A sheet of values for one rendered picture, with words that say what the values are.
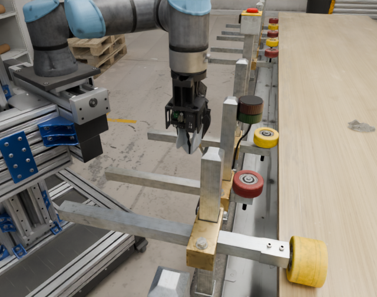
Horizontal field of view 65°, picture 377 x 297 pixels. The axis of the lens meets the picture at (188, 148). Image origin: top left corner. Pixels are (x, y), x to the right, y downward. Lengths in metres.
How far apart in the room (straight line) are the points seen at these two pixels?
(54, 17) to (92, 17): 0.57
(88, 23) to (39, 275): 1.22
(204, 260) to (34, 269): 1.14
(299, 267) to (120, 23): 0.53
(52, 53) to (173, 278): 0.95
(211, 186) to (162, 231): 0.14
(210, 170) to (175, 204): 1.51
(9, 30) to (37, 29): 2.72
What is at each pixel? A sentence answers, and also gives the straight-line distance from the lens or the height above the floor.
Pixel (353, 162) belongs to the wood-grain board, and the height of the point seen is 0.90.
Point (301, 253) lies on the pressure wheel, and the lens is 0.57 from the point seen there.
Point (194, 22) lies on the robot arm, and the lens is 0.55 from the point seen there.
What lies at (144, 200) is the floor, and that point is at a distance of 2.05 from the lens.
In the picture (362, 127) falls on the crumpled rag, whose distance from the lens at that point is 1.15.
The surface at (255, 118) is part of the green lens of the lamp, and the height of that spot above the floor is 1.08.
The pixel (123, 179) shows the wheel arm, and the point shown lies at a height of 0.84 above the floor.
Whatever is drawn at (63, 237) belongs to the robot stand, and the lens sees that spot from 1.67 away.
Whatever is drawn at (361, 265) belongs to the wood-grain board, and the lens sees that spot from 0.70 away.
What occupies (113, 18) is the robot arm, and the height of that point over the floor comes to 1.31.
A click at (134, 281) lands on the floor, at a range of 1.68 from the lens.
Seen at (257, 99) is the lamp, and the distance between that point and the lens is 0.73.
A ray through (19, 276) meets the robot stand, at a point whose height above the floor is 0.21.
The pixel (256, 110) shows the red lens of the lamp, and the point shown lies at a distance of 0.71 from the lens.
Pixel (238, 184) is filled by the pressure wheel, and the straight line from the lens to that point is 0.78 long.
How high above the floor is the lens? 1.41
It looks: 34 degrees down
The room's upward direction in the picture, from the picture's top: straight up
